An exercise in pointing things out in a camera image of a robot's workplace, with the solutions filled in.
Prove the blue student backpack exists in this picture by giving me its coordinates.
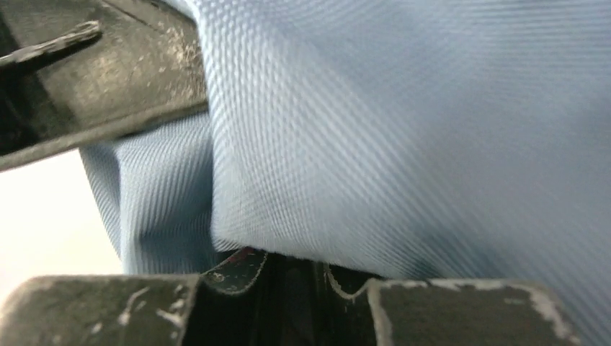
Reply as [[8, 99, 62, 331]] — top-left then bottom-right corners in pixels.
[[80, 1, 610, 345]]

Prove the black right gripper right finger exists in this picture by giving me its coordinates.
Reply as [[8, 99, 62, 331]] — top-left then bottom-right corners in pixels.
[[324, 265, 581, 346]]

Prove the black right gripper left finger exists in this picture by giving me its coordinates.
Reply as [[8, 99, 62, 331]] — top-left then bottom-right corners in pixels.
[[1, 248, 269, 345]]

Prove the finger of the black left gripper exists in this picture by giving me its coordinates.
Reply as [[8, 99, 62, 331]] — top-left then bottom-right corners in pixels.
[[1, 1, 208, 170]]

